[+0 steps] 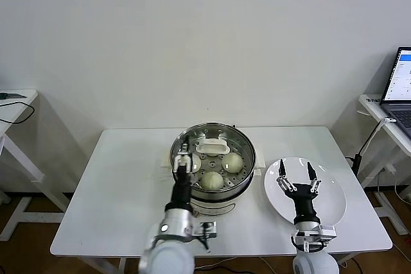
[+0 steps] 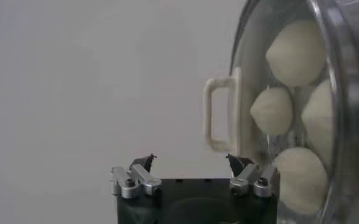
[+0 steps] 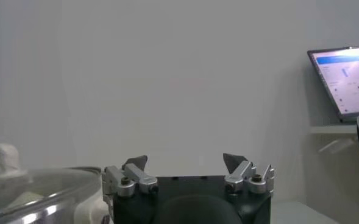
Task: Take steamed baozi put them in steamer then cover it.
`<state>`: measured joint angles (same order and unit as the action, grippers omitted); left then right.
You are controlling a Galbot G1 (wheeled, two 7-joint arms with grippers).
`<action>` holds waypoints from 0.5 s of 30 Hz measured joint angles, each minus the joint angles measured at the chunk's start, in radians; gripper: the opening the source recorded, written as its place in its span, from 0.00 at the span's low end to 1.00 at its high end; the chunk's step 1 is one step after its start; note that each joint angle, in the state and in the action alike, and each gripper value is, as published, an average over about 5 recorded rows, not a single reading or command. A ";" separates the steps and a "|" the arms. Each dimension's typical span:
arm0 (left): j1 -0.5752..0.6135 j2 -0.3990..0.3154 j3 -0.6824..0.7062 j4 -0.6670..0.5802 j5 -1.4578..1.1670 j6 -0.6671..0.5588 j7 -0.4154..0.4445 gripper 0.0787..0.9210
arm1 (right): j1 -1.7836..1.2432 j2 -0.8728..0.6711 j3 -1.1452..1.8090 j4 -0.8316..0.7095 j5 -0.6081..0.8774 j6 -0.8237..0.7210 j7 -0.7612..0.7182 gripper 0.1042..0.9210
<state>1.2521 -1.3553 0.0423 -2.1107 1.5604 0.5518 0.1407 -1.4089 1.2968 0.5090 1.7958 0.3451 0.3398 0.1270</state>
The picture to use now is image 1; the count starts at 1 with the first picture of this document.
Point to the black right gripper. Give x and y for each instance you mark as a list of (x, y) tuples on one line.
[(303, 201)]

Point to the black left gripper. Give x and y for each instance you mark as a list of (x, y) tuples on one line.
[(181, 189)]

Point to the white steamed baozi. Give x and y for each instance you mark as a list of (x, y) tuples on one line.
[(196, 162), (212, 181), (232, 162)]

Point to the round glass pot lid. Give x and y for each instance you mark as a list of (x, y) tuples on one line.
[(213, 149)]

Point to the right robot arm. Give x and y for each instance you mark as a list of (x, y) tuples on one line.
[(314, 261)]

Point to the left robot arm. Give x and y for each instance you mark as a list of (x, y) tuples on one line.
[(170, 245)]

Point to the stainless steel steamer basket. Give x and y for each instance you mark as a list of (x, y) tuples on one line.
[(247, 171)]

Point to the white round plate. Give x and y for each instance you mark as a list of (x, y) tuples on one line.
[(327, 197)]

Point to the white electric cooker pot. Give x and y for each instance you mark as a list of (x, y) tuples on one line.
[(224, 206)]

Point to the white side table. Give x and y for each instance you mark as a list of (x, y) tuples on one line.
[(374, 108), (29, 94)]

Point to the grey open laptop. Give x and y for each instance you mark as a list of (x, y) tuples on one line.
[(399, 78)]

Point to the flat dark green object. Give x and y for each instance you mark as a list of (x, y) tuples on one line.
[(9, 96)]

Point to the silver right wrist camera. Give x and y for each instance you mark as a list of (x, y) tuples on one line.
[(326, 234)]

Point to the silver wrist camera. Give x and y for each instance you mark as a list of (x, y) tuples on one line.
[(326, 234), (208, 229)]

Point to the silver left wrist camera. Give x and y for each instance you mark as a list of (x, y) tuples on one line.
[(208, 229)]

